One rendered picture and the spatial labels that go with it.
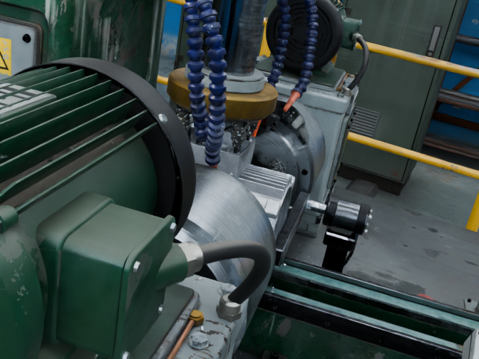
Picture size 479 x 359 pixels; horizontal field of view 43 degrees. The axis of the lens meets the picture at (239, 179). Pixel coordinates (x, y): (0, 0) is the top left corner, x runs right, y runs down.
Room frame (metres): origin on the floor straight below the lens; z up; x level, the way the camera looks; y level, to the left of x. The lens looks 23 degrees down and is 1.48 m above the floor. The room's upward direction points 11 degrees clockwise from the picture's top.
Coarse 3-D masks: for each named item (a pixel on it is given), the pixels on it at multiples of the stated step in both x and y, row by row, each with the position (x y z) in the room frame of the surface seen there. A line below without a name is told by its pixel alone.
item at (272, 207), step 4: (292, 176) 0.99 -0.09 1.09; (292, 180) 0.98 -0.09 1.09; (292, 184) 0.98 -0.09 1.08; (292, 188) 0.99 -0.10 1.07; (268, 200) 0.87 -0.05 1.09; (272, 200) 0.87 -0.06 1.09; (276, 200) 0.87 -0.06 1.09; (268, 204) 0.87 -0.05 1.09; (272, 204) 0.87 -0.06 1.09; (276, 204) 0.87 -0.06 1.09; (280, 204) 0.88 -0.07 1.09; (264, 208) 0.86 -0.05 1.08; (268, 208) 0.86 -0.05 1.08; (272, 208) 0.86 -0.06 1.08; (276, 208) 0.86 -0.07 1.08; (268, 212) 0.86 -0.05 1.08; (272, 212) 0.86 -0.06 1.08; (276, 212) 0.86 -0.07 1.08; (268, 216) 0.87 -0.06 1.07; (272, 216) 0.86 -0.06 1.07; (276, 216) 0.86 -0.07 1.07
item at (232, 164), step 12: (192, 132) 1.00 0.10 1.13; (228, 132) 1.00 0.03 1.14; (192, 144) 0.92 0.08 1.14; (204, 144) 0.96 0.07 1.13; (228, 144) 1.00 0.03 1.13; (252, 144) 0.98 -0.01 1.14; (204, 156) 0.91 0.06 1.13; (228, 156) 0.90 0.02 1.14; (240, 156) 0.90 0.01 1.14; (228, 168) 0.90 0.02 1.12; (240, 168) 0.92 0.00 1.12
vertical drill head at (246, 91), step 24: (216, 0) 0.93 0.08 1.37; (240, 0) 0.91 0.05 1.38; (264, 0) 0.94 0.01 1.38; (240, 24) 0.92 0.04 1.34; (240, 48) 0.92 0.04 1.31; (240, 72) 0.92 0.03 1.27; (240, 96) 0.89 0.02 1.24; (264, 96) 0.91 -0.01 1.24; (240, 120) 0.89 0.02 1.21; (240, 144) 0.91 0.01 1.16
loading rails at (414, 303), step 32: (288, 288) 0.95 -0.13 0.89; (320, 288) 0.94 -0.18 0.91; (352, 288) 0.94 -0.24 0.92; (384, 288) 0.95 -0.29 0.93; (256, 320) 0.86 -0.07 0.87; (288, 320) 0.85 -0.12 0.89; (320, 320) 0.84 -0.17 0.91; (352, 320) 0.83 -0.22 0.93; (384, 320) 0.92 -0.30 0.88; (416, 320) 0.91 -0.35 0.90; (448, 320) 0.90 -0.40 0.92; (256, 352) 0.86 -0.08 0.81; (288, 352) 0.85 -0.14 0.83; (320, 352) 0.84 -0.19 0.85; (352, 352) 0.83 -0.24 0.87; (384, 352) 0.82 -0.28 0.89; (416, 352) 0.81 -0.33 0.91; (448, 352) 0.80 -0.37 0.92
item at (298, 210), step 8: (304, 192) 1.08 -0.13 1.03; (296, 200) 1.03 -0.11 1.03; (304, 200) 1.04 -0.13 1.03; (312, 200) 1.06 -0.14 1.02; (296, 208) 1.00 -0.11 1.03; (304, 208) 1.03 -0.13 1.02; (288, 216) 0.96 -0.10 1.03; (296, 216) 0.96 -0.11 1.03; (288, 224) 0.92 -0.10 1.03; (296, 224) 0.93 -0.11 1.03; (280, 232) 0.89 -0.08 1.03; (288, 232) 0.89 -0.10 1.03; (280, 240) 0.86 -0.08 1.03; (288, 240) 0.87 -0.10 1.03; (280, 248) 0.84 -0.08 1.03; (288, 248) 0.89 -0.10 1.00; (280, 256) 0.83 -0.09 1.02; (280, 264) 0.83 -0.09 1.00
